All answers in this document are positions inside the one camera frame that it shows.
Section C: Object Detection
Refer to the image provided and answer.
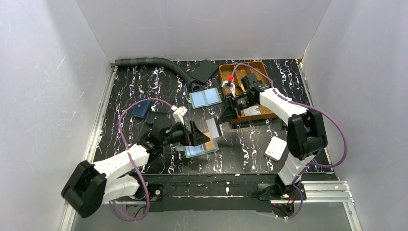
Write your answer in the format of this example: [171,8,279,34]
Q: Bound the mint green card holder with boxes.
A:
[176,139,219,158]

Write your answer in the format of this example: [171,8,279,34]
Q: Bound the navy blue wallet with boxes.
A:
[132,101,151,120]

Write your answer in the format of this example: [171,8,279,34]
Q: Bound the white VIP credit card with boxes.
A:
[243,106,262,116]

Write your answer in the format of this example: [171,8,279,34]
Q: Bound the black snap wallet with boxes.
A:
[145,111,170,126]

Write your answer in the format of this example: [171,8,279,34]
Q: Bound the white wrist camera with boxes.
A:
[221,75,236,97]
[171,105,187,125]

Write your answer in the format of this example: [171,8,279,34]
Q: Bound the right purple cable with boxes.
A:
[230,63,349,220]

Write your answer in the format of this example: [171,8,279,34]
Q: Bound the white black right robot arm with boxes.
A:
[216,74,328,194]

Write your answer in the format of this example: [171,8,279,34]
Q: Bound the black flat pad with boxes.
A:
[191,60,219,84]

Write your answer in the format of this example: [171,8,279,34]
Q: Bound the wicker divided tray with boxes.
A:
[219,61,277,124]

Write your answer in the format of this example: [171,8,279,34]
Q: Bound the grey corrugated hose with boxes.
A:
[115,57,202,93]

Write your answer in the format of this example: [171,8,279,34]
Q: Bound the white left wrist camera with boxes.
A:
[171,105,187,125]

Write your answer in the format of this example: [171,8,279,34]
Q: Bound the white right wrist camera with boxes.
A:
[221,75,236,97]

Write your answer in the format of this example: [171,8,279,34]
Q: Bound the white rectangular box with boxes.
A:
[264,136,287,161]

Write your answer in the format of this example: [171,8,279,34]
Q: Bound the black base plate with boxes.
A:
[115,172,306,213]

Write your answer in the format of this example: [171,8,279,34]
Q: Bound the open mint card holder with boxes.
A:
[187,88,222,109]

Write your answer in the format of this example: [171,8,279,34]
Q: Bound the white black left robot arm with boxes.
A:
[61,121,210,218]

